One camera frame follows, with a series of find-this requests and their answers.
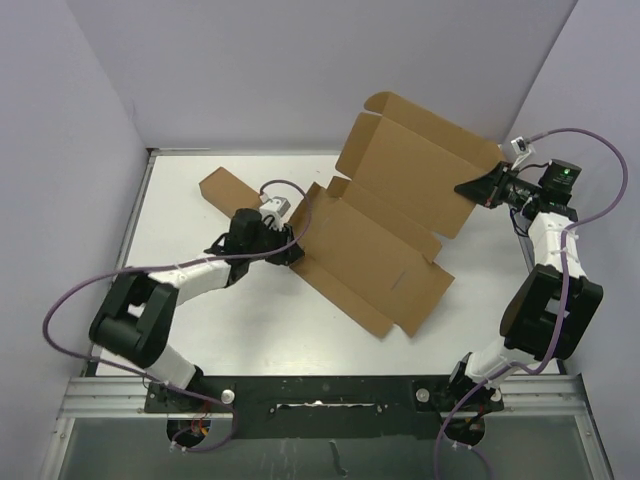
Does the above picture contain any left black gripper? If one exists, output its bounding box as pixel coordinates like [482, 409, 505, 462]
[246, 218, 304, 265]

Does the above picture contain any large cardboard box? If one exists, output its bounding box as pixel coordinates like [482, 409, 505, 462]
[291, 92, 503, 338]

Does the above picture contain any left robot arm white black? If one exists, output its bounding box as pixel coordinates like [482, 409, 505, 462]
[89, 197, 304, 411]

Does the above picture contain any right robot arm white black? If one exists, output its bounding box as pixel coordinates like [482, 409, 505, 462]
[444, 160, 604, 409]

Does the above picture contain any small closed cardboard box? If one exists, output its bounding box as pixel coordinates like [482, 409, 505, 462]
[199, 167, 261, 218]

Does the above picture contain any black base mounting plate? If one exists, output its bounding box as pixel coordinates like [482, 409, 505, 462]
[144, 375, 504, 440]

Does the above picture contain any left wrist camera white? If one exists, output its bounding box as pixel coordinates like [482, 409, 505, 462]
[259, 195, 291, 221]

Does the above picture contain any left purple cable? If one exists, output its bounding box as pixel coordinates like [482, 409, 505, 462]
[42, 179, 314, 455]

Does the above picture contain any purple cable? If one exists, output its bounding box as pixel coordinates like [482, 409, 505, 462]
[42, 179, 314, 455]
[435, 128, 629, 480]

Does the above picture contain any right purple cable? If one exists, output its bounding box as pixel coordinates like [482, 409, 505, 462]
[435, 128, 629, 480]

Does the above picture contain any aluminium frame rail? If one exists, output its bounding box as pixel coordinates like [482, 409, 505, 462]
[41, 375, 613, 479]

